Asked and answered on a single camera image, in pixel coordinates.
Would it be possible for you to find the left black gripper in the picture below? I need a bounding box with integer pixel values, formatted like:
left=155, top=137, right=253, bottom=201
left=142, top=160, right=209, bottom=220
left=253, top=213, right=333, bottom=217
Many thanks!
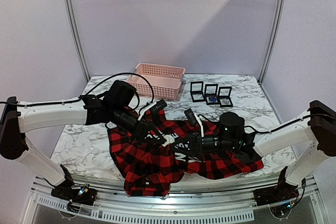
left=110, top=104, right=166, bottom=144

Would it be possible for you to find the red black plaid shirt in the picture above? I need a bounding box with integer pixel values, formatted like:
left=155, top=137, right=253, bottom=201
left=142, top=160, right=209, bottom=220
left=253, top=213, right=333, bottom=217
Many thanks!
left=108, top=111, right=264, bottom=197

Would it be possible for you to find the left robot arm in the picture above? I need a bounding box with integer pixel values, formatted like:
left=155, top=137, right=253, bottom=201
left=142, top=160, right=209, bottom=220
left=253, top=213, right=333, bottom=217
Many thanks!
left=1, top=80, right=166, bottom=200

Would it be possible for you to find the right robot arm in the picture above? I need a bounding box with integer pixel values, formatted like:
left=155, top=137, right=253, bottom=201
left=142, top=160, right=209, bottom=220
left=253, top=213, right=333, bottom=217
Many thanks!
left=172, top=100, right=335, bottom=201

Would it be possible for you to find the black display box middle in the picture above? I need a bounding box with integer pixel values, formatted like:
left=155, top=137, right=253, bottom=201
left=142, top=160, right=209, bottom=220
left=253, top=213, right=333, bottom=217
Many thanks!
left=204, top=84, right=219, bottom=105

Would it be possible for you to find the black display box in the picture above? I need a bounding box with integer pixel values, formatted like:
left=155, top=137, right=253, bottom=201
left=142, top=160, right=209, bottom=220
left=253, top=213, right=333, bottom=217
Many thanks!
left=190, top=81, right=205, bottom=102
left=204, top=84, right=219, bottom=105
left=217, top=87, right=233, bottom=108

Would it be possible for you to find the pink plastic basket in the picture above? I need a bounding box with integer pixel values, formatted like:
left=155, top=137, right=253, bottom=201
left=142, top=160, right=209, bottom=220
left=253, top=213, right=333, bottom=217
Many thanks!
left=135, top=63, right=185, bottom=100

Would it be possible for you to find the black display box left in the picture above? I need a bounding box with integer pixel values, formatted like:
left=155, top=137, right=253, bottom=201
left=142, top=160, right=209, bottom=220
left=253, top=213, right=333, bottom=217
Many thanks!
left=190, top=81, right=205, bottom=102

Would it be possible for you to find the black display box right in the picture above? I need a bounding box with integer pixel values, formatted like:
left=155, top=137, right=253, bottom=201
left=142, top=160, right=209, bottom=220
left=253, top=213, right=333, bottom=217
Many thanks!
left=217, top=87, right=233, bottom=108

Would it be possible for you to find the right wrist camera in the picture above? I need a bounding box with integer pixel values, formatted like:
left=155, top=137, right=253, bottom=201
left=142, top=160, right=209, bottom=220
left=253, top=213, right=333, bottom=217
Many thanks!
left=184, top=109, right=204, bottom=138

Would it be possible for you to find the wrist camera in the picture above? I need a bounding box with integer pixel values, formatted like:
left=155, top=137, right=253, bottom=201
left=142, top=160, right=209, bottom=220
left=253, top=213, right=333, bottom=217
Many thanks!
left=184, top=109, right=204, bottom=138
left=138, top=99, right=167, bottom=121

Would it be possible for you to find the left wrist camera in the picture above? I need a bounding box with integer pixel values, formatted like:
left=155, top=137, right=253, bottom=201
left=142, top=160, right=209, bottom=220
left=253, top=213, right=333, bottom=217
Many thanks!
left=138, top=99, right=167, bottom=121

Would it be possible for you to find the aluminium front rail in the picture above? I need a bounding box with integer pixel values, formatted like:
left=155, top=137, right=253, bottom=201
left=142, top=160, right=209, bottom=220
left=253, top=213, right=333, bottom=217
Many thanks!
left=22, top=175, right=328, bottom=223

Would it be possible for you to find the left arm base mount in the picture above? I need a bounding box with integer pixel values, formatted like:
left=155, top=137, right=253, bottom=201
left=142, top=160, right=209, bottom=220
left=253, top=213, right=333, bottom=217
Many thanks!
left=51, top=180, right=98, bottom=214

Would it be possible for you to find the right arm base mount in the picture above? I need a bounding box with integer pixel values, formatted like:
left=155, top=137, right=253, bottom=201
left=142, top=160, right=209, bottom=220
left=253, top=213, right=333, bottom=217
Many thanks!
left=253, top=178, right=306, bottom=219

